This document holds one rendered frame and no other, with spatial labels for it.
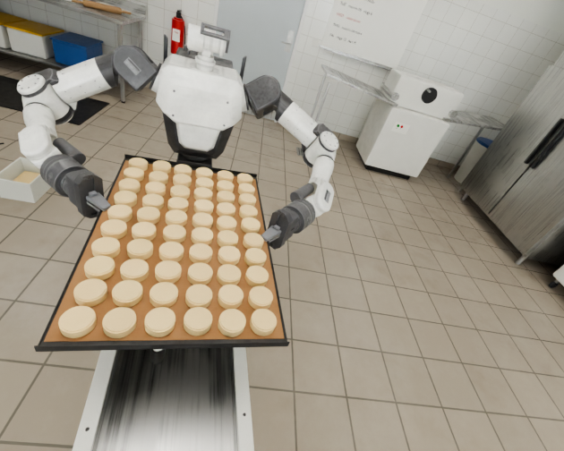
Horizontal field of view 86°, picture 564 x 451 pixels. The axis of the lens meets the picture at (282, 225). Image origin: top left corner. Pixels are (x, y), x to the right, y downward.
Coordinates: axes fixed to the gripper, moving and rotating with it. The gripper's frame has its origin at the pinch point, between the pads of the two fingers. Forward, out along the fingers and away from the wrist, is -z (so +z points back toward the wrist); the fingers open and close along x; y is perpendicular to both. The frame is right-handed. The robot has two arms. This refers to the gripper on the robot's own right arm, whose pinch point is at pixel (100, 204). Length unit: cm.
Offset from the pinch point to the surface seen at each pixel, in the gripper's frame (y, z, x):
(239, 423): -6, -55, -19
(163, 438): -16, -44, -25
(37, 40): 145, 372, -67
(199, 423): -9, -48, -25
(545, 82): 426, -99, 49
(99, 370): -17.5, -26.1, -19.5
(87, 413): -23.2, -31.7, -19.5
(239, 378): 1, -49, -19
